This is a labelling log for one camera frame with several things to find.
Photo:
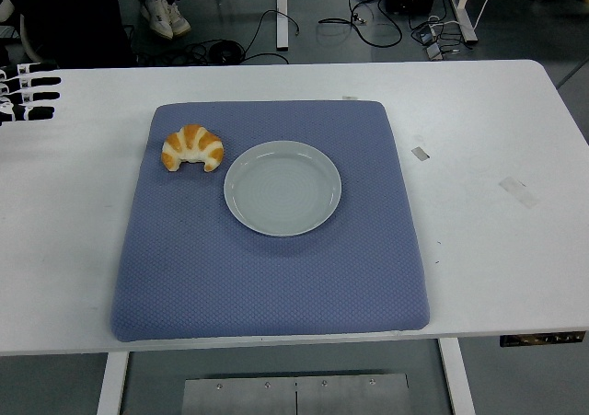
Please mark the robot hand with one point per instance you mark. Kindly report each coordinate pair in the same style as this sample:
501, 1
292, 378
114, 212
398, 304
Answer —
41, 82

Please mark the croissant bread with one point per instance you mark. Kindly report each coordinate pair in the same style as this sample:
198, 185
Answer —
193, 141

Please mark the grey round plate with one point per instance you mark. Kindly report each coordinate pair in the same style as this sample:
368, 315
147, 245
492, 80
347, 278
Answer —
283, 189

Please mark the grey metal plate with screws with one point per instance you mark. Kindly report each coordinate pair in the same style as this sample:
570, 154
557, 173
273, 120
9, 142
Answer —
248, 399

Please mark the white office chair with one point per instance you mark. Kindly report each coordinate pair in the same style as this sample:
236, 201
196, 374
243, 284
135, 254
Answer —
28, 38

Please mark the person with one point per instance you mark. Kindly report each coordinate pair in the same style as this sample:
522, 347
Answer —
78, 19

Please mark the person's foot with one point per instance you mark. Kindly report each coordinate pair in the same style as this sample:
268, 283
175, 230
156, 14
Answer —
156, 17
179, 19

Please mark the white narrow desk leg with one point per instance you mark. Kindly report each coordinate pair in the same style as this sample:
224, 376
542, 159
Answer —
282, 19

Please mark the white table leg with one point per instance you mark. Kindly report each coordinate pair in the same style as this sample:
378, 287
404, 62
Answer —
458, 378
112, 383

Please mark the blue quilted mat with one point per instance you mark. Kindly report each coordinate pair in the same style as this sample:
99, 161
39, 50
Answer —
276, 286

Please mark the small grey tape piece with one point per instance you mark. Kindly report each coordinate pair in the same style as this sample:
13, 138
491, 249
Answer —
420, 153

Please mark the grey power adapter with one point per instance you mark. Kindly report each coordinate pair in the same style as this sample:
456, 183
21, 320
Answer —
425, 34

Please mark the grey floor socket box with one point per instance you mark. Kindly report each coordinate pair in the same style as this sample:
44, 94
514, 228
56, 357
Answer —
435, 52

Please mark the white wide desk leg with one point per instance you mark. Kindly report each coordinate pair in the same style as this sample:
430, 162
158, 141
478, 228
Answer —
465, 14

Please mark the large clear tape piece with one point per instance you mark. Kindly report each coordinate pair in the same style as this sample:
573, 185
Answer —
517, 192

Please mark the table control panel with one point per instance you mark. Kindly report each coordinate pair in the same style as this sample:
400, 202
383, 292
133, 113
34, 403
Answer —
543, 339

